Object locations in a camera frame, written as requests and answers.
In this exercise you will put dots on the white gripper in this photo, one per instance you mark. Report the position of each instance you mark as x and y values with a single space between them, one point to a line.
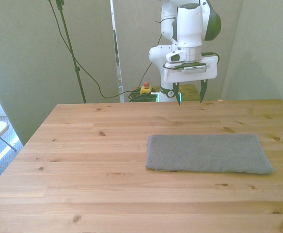
211 69

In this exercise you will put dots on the grey towel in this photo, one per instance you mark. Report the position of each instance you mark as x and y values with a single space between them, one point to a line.
207 153

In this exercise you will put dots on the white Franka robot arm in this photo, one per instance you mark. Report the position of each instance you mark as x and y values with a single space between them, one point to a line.
189 26

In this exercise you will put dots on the small wooden robot table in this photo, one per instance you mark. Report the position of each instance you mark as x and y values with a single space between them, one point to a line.
190 91

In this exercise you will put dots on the yellow emergency stop box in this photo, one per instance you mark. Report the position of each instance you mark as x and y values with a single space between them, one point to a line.
145 89

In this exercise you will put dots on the white partition edge strip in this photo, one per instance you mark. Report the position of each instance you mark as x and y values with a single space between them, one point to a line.
117 48

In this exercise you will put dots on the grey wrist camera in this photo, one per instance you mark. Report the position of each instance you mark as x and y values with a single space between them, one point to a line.
194 69

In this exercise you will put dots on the black camera stand pole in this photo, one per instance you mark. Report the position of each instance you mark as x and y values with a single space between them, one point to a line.
70 48

